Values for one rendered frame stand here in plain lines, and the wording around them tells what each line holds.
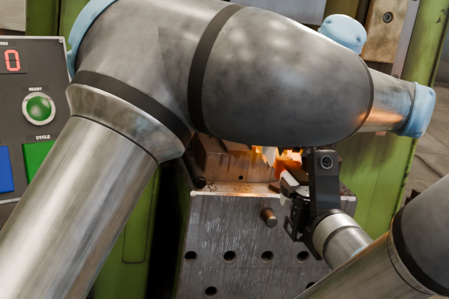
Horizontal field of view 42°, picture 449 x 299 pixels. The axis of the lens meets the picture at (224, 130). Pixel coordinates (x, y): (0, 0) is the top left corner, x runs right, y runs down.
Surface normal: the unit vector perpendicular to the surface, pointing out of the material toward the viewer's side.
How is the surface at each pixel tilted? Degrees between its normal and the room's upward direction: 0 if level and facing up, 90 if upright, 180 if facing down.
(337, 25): 29
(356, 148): 90
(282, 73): 72
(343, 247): 47
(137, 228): 90
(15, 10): 90
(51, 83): 60
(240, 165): 90
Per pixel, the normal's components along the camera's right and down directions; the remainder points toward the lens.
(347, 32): 0.25, -0.65
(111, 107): -0.30, 0.35
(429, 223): -0.77, -0.29
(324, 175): 0.28, -0.15
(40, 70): 0.61, -0.18
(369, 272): -0.89, -0.07
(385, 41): 0.24, 0.35
